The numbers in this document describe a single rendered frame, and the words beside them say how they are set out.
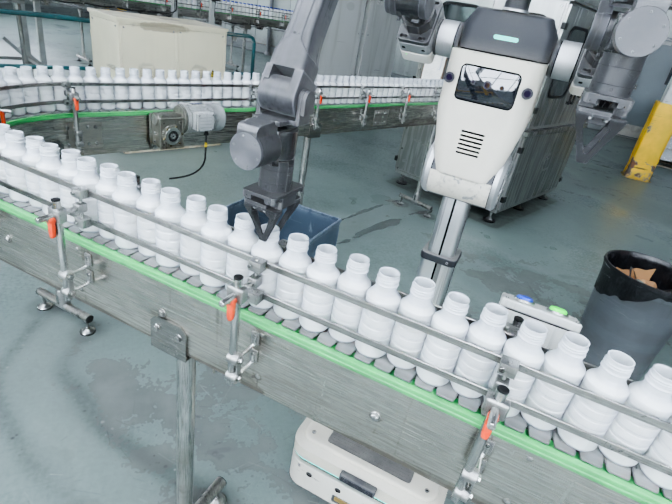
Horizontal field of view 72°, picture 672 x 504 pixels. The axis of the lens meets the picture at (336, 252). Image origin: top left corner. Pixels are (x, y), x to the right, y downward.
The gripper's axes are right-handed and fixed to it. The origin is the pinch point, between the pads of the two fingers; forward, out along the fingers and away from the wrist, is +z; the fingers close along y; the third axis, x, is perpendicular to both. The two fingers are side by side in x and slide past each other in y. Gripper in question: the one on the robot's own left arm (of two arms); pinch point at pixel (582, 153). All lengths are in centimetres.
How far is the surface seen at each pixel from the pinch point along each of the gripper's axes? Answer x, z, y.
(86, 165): 91, 24, -18
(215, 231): 56, 27, -18
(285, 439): 58, 140, 34
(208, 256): 56, 33, -19
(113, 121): 173, 45, 59
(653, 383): -18.9, 24.8, -16.3
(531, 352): -2.9, 26.5, -17.8
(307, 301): 34, 33, -19
